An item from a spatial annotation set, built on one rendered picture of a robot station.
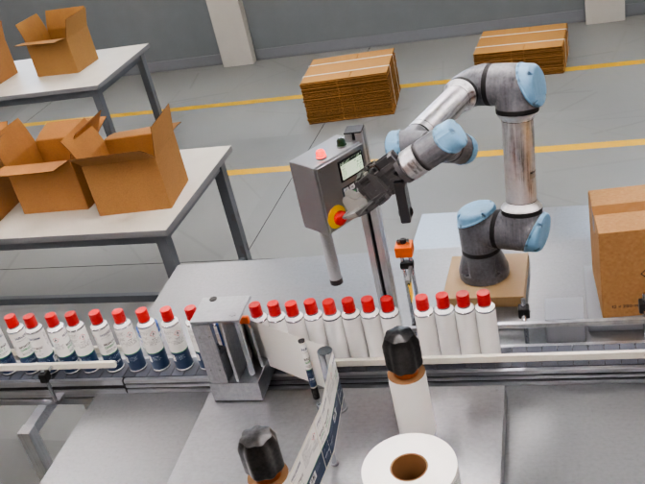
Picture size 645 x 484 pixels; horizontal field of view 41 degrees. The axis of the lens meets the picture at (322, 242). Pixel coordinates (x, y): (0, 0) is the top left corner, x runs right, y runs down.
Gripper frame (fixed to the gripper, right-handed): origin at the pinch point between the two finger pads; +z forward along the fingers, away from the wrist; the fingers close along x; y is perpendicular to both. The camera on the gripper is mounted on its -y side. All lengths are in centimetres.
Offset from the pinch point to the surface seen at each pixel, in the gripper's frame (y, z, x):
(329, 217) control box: 2.8, 3.9, 0.2
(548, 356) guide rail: -59, -17, 4
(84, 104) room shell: 70, 377, -498
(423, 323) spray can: -34.1, 3.4, 2.6
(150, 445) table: -13, 77, 26
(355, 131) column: 13.3, -10.9, -13.0
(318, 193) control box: 9.6, 1.6, 0.5
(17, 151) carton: 70, 175, -142
